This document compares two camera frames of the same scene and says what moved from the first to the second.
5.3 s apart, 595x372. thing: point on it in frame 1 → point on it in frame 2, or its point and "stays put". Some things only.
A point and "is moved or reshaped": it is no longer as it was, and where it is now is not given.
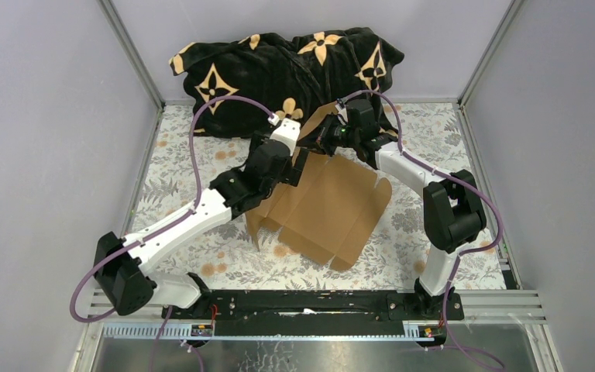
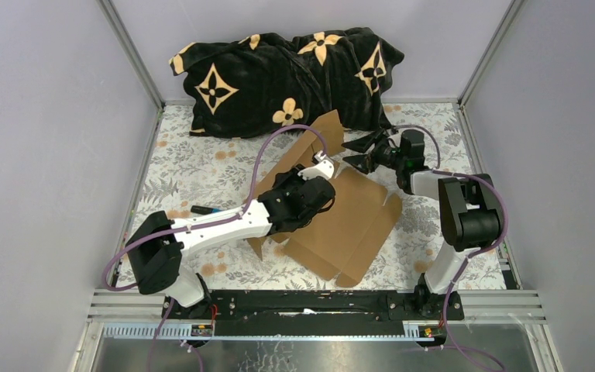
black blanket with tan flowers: (237, 88) stays put
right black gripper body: (333, 136) → (386, 156)
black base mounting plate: (314, 312) stays put
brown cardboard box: (326, 214) is moved or reshaped
